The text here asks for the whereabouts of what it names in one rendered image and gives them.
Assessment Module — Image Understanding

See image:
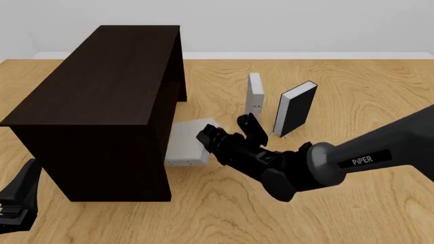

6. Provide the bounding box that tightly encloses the black book with white pages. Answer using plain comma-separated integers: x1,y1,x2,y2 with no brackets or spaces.
273,80,319,138

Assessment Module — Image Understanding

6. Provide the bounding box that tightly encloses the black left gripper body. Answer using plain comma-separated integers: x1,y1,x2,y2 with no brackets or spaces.
0,200,39,234

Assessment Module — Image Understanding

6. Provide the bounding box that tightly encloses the white upright book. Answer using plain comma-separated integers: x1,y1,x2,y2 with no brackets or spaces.
244,72,265,121

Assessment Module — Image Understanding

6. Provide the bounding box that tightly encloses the dark brown wooden cabinet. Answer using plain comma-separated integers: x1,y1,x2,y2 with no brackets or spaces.
0,24,188,203

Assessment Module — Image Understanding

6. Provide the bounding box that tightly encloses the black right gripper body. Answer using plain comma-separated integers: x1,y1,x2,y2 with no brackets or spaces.
195,123,249,165

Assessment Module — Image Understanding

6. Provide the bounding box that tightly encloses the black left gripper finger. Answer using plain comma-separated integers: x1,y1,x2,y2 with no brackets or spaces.
0,159,43,207

